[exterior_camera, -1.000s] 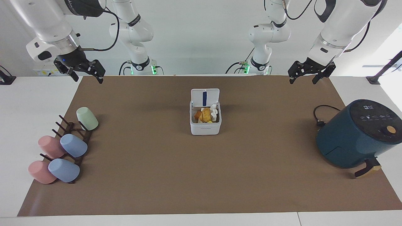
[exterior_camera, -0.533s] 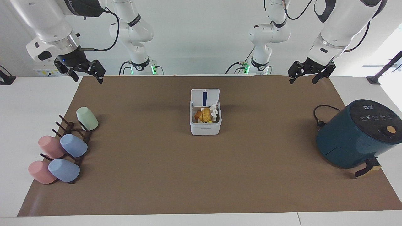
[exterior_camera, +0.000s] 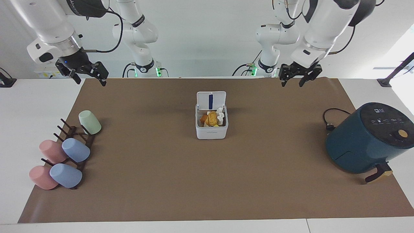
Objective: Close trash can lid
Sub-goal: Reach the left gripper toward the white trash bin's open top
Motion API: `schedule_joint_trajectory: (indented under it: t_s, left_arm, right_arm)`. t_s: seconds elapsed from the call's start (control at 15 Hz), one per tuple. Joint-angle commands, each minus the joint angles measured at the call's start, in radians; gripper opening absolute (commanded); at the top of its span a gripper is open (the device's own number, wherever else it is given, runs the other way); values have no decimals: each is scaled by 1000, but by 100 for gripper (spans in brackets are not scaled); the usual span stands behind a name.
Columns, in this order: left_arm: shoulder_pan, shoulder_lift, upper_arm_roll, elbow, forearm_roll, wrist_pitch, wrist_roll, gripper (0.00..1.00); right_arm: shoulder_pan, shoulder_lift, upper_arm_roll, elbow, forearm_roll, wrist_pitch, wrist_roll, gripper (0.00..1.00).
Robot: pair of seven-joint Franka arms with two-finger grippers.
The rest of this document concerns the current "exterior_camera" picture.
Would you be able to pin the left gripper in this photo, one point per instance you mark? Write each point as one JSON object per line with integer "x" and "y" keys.
{"x": 302, "y": 68}

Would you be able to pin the white trash can with lid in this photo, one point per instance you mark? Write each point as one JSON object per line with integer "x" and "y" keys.
{"x": 212, "y": 132}

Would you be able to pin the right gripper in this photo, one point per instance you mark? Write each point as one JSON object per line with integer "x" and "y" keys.
{"x": 75, "y": 60}

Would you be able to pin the black stand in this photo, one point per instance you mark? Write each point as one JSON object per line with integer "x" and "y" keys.
{"x": 396, "y": 69}
{"x": 7, "y": 82}

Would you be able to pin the brown bread piece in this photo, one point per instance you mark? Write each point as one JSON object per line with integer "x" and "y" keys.
{"x": 212, "y": 118}

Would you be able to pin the orange food scrap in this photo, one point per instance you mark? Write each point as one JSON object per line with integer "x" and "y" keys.
{"x": 203, "y": 118}

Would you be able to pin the blue plastic cup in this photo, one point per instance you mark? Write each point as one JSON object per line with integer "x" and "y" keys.
{"x": 66, "y": 175}
{"x": 76, "y": 149}

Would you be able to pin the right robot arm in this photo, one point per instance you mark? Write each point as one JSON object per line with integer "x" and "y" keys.
{"x": 51, "y": 26}

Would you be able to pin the teal air fryer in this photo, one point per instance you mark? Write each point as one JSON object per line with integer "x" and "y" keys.
{"x": 368, "y": 139}

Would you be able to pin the dark wooden cup rack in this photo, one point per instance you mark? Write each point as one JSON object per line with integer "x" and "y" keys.
{"x": 84, "y": 139}

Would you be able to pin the pink plastic cup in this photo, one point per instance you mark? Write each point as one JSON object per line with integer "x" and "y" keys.
{"x": 51, "y": 151}
{"x": 42, "y": 178}

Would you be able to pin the crumpled white tissue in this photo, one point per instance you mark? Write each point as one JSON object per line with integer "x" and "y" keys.
{"x": 221, "y": 115}

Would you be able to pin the white power strip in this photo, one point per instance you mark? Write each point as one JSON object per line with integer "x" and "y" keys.
{"x": 47, "y": 73}

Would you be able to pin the green plastic cup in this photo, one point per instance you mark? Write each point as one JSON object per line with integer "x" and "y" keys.
{"x": 90, "y": 122}

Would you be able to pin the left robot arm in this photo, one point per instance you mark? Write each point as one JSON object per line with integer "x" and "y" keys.
{"x": 326, "y": 29}

